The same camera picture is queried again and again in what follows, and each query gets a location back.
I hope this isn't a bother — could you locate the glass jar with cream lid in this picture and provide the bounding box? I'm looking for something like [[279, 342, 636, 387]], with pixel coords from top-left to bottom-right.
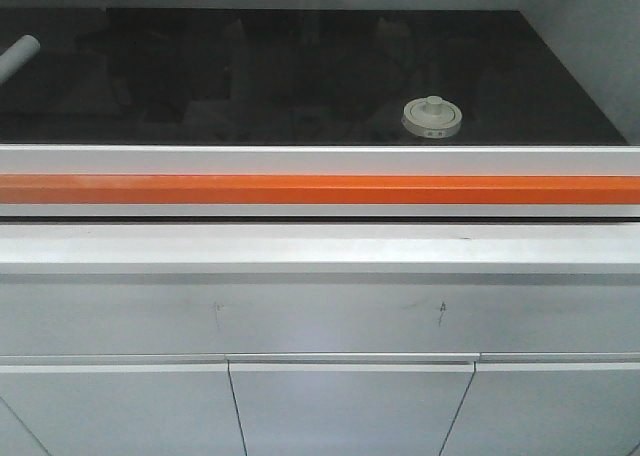
[[401, 96, 463, 139]]

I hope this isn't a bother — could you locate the orange and white sash frame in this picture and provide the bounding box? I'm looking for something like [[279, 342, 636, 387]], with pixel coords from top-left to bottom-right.
[[1, 144, 639, 219]]

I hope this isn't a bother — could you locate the middle white cabinet door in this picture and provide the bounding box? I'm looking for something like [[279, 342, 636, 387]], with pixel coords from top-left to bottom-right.
[[229, 354, 475, 455]]

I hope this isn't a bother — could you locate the white cabinet door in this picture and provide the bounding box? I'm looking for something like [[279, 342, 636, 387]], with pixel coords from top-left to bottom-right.
[[1, 360, 245, 455], [229, 354, 475, 455], [441, 353, 639, 455]]

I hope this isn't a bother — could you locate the right white cabinet door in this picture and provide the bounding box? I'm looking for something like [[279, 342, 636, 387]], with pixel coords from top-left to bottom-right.
[[441, 353, 639, 455]]

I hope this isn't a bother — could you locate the left white cabinet door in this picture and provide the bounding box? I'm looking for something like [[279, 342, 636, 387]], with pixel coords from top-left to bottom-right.
[[1, 360, 245, 455]]

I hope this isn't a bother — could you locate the grey plastic pipe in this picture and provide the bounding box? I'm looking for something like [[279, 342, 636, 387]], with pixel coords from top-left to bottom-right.
[[0, 35, 41, 85]]

